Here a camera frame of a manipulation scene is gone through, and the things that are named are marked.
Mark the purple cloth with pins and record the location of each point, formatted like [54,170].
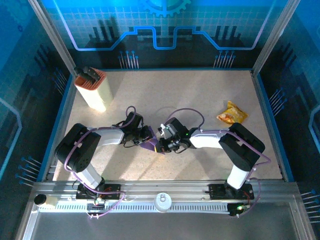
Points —
[150,145]

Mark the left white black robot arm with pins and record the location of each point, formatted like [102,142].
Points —
[110,136]

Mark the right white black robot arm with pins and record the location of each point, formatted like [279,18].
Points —
[207,138]

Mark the cream knife block orange top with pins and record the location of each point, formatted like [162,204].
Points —
[100,95]

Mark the white round cap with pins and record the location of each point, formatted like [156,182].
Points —
[162,203]

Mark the yellow snack bag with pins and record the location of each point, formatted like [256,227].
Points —
[232,112]

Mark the small circuit board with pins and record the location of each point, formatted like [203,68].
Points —
[96,203]

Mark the black controller box green light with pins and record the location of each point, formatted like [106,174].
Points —
[237,210]

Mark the small beige box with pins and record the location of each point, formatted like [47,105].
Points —
[51,201]

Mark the black round knob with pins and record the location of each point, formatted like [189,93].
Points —
[40,200]

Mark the aluminium frame rail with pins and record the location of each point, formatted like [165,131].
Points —
[162,186]

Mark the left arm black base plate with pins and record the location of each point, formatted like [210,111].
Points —
[112,190]

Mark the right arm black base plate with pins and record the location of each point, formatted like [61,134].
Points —
[217,191]

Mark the aluminium frame post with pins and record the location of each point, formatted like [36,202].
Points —
[55,37]
[274,37]

